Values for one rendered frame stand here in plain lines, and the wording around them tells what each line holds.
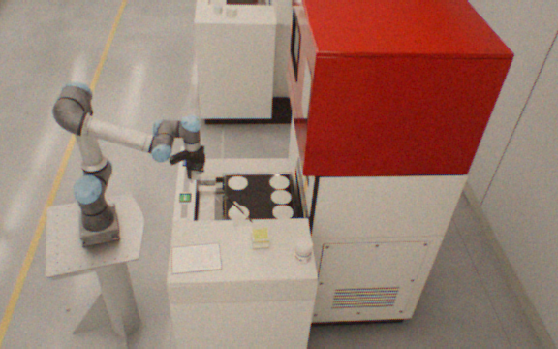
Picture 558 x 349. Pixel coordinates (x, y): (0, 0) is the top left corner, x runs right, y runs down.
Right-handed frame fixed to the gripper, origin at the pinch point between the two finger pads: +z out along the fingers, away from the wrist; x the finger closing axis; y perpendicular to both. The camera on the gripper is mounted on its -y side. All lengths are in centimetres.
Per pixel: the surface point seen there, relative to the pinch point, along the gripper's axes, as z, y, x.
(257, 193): 15.7, 31.4, 9.3
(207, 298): 20, 13, -51
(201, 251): 8.8, 8.5, -35.4
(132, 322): 95, -37, -17
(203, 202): 17.6, 5.0, 3.6
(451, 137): -38, 112, -9
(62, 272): 24, -53, -38
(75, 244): 24, -52, -22
